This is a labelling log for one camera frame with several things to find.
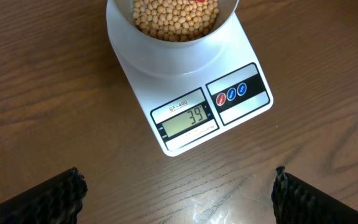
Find white digital kitchen scale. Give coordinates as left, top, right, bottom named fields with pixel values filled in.
left=108, top=13, right=273, bottom=157

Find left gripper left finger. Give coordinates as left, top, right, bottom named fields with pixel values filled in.
left=0, top=167, right=88, bottom=224

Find soybeans in bowl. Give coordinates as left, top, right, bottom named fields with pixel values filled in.
left=132, top=0, right=219, bottom=42

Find pale grey round bowl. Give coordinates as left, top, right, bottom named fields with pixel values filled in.
left=106, top=0, right=239, bottom=49

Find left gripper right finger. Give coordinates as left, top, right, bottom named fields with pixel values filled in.
left=271, top=166, right=358, bottom=224

